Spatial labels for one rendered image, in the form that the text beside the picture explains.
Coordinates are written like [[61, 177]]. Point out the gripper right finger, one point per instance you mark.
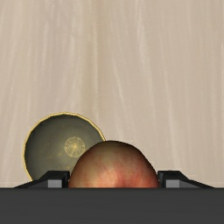
[[172, 179]]

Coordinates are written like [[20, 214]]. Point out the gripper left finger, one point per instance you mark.
[[55, 179]]

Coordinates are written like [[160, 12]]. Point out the red apple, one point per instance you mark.
[[113, 166]]

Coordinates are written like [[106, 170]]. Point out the dark bowl with gold rim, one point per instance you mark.
[[55, 143]]

